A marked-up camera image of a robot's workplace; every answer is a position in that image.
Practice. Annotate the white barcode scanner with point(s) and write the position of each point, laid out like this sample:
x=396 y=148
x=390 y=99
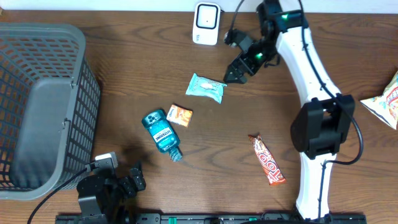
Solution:
x=206 y=23

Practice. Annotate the orange chocolate bar wrapper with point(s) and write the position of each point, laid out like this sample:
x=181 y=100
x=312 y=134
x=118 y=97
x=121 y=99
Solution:
x=267 y=161

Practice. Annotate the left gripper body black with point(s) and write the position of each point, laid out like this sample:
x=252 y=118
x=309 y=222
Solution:
x=114 y=191

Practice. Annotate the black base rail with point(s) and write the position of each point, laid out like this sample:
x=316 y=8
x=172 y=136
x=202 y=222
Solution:
x=270 y=217

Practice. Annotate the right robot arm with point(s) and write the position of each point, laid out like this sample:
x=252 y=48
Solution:
x=323 y=122

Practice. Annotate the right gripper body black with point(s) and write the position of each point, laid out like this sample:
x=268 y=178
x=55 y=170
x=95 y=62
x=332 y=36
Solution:
x=258 y=53

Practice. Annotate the blue Listerine mouthwash bottle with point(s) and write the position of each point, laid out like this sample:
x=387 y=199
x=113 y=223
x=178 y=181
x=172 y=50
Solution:
x=163 y=134

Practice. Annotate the yellow snack chip bag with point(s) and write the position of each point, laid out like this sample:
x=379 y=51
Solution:
x=385 y=105

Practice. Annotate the pale green snack packet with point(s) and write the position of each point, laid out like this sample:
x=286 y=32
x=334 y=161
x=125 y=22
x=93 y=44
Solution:
x=201 y=86

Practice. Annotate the small orange tissue pack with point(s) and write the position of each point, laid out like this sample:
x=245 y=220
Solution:
x=179 y=115

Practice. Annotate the grey plastic mesh basket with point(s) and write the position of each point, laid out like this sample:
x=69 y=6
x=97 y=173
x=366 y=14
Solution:
x=49 y=107

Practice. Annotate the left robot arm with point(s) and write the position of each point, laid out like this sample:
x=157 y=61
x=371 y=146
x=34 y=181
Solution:
x=102 y=196

